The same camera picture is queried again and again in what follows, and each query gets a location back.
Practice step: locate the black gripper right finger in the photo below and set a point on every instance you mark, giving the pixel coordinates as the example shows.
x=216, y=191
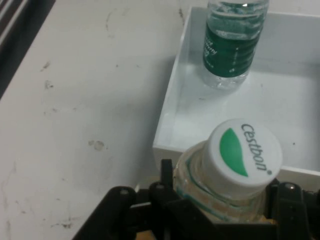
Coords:
x=292, y=212

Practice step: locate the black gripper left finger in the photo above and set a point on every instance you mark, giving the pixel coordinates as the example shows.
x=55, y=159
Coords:
x=120, y=215

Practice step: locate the water bottle green label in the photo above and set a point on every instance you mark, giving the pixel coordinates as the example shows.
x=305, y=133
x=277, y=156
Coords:
x=230, y=50
x=245, y=150

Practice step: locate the white ByteDance cardboard box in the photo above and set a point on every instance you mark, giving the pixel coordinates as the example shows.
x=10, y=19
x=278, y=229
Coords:
x=275, y=100

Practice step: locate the horizontal aluminium frame rail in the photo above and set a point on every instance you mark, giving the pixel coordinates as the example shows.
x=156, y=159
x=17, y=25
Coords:
x=7, y=15

